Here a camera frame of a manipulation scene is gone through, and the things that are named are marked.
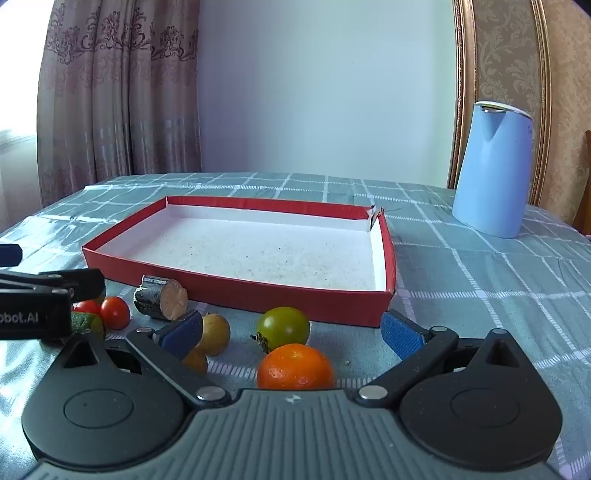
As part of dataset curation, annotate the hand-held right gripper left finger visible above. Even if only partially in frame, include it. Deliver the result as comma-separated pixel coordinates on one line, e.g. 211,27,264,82
46,310,232,408

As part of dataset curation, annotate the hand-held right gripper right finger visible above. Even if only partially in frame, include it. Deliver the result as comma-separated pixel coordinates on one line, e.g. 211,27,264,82
356,310,539,408

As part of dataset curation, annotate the brown round fruit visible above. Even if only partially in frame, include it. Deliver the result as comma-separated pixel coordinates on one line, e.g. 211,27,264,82
182,348,209,375
198,313,231,356

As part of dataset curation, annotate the green cucumber piece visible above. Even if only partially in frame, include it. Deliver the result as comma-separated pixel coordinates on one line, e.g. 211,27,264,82
71,311,106,342

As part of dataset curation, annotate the green tomato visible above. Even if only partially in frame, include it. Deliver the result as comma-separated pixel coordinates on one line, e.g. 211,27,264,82
250,306,311,354

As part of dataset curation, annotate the red cardboard box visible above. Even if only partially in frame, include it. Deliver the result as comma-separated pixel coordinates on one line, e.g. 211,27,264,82
82,196,398,329

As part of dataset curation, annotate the orange mandarin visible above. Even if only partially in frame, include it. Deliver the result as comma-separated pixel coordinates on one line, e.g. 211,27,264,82
256,343,336,391

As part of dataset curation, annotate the light blue kettle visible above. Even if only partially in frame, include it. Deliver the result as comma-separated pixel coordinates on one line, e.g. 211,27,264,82
451,100,535,240

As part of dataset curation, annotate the patterned beige curtain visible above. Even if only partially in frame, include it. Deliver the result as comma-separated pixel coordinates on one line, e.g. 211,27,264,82
37,0,203,209

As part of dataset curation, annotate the brown wooden furniture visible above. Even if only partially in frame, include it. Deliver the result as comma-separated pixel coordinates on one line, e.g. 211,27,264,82
574,130,591,234

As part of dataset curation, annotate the gold curved frame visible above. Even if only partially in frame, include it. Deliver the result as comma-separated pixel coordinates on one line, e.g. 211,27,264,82
446,0,553,207

